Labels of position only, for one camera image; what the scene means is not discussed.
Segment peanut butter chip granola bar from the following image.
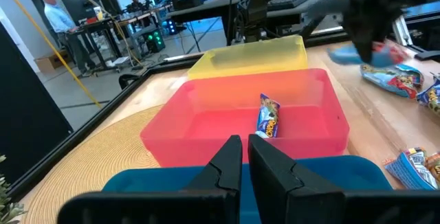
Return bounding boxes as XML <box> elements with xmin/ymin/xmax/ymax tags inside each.
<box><xmin>425</xmin><ymin>150</ymin><xmax>440</xmax><ymax>183</ymax></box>
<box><xmin>383</xmin><ymin>147</ymin><xmax>439</xmax><ymax>191</ymax></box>

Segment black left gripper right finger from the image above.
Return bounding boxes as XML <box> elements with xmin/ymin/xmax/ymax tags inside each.
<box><xmin>247</xmin><ymin>133</ymin><xmax>440</xmax><ymax>224</ymax></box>

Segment black partition screen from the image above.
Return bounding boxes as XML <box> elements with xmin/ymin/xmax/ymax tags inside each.
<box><xmin>0</xmin><ymin>21</ymin><xmax>74</xmax><ymax>186</ymax></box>

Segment grey desk with monitor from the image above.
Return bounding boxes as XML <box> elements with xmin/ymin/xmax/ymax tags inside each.
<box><xmin>166</xmin><ymin>0</ymin><xmax>247</xmax><ymax>46</ymax></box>

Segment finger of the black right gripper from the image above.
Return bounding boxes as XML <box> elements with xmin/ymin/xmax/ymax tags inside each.
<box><xmin>343</xmin><ymin>12</ymin><xmax>374</xmax><ymax>63</ymax></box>
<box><xmin>371</xmin><ymin>10</ymin><xmax>402</xmax><ymax>63</ymax></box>

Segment black device blue lights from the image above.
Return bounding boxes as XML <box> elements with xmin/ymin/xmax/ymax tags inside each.
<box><xmin>166</xmin><ymin>19</ymin><xmax>179</xmax><ymax>36</ymax></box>

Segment black standing desk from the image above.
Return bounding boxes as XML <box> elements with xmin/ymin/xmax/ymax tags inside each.
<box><xmin>67</xmin><ymin>3</ymin><xmax>173</xmax><ymax>72</ymax></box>

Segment round woven placemat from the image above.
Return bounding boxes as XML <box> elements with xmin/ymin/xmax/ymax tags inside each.
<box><xmin>20</xmin><ymin>104</ymin><xmax>165</xmax><ymax>224</ymax></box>

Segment oatmeal raisin granola bar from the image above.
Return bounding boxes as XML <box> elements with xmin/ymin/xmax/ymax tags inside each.
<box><xmin>416</xmin><ymin>76</ymin><xmax>440</xmax><ymax>115</ymax></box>
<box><xmin>254</xmin><ymin>93</ymin><xmax>281</xmax><ymax>139</ymax></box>

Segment black arched handle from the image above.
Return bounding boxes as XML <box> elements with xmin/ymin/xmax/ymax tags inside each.
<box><xmin>118</xmin><ymin>73</ymin><xmax>142</xmax><ymax>91</ymax></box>

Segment blue plastic bin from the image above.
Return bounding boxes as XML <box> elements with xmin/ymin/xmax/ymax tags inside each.
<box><xmin>102</xmin><ymin>155</ymin><xmax>393</xmax><ymax>224</ymax></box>

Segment cardboard box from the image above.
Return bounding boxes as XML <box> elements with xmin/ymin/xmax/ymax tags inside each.
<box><xmin>34</xmin><ymin>50</ymin><xmax>72</xmax><ymax>74</ymax></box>

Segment dark desk monitor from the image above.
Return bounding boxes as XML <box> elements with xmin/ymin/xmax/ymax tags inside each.
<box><xmin>60</xmin><ymin>0</ymin><xmax>100</xmax><ymax>25</ymax></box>

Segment chocolate chip granola bar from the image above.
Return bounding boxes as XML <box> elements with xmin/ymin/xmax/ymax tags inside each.
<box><xmin>326</xmin><ymin>41</ymin><xmax>409</xmax><ymax>67</ymax></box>
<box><xmin>360</xmin><ymin>63</ymin><xmax>424</xmax><ymax>100</ymax></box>

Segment yellow plastic bin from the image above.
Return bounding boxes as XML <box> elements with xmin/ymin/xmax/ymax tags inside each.
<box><xmin>187</xmin><ymin>34</ymin><xmax>309</xmax><ymax>80</ymax></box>

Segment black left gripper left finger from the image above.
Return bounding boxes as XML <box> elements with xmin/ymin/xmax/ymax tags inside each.
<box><xmin>56</xmin><ymin>134</ymin><xmax>243</xmax><ymax>224</ymax></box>

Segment silver metal bracket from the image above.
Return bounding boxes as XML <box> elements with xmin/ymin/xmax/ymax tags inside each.
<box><xmin>393</xmin><ymin>13</ymin><xmax>415</xmax><ymax>48</ymax></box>

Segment computer tower green lights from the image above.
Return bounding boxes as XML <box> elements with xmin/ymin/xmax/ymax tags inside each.
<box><xmin>143</xmin><ymin>27</ymin><xmax>167</xmax><ymax>54</ymax></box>

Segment person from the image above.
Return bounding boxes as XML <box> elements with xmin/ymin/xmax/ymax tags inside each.
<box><xmin>38</xmin><ymin>0</ymin><xmax>98</xmax><ymax>77</ymax></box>
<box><xmin>124</xmin><ymin>0</ymin><xmax>148</xmax><ymax>14</ymax></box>

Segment grey desk with keyboard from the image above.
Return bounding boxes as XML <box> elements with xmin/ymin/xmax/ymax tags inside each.
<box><xmin>266</xmin><ymin>0</ymin><xmax>344</xmax><ymax>38</ymax></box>

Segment red plastic bin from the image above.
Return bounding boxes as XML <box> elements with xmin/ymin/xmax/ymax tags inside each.
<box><xmin>140</xmin><ymin>68</ymin><xmax>351</xmax><ymax>168</ymax></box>

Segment yellow hanging cable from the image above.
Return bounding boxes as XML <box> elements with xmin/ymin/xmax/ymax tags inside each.
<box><xmin>0</xmin><ymin>0</ymin><xmax>103</xmax><ymax>109</ymax></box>

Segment small green potted plant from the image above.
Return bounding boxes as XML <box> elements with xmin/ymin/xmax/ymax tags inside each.
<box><xmin>0</xmin><ymin>154</ymin><xmax>28</xmax><ymax>224</ymax></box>

